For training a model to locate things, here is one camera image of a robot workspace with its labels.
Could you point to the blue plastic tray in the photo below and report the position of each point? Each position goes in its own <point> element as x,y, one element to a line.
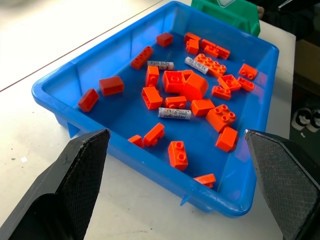
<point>130,117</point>

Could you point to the upside-down orange plastic building brick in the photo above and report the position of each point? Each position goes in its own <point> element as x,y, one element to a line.
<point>173,82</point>

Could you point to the orange four-stud plastic building brick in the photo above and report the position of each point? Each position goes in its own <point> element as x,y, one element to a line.
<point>221,117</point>

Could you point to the white AA battery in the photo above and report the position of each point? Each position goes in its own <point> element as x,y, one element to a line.
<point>160,65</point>
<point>175,114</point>
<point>196,65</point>

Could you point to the orange studded building brick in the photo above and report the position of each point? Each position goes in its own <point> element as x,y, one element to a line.
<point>210,64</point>

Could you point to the black and white shoe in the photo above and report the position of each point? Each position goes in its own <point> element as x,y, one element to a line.
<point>314,123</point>
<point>301,118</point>

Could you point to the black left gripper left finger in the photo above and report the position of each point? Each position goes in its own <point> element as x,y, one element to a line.
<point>62,185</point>

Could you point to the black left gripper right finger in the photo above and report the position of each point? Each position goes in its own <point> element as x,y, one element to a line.
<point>282,175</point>

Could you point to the long red Lego brick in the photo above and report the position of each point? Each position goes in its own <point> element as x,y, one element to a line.
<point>142,57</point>

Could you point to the red plastic toy brick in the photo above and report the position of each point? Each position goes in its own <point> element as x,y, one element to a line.
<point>136,141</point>

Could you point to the red two-stud toy brick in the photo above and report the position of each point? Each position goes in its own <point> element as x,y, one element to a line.
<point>178,155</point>

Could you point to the green plastic bin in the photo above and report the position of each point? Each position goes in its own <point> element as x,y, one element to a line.
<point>237,17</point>

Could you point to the brown cardboard box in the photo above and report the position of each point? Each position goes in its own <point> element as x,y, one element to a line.
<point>308,60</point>

